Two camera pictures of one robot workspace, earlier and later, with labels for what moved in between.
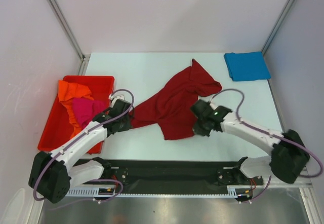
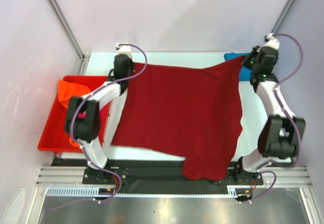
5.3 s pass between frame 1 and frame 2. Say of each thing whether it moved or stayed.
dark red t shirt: moved
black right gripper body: moved
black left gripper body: moved
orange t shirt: stayed
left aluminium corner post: stayed
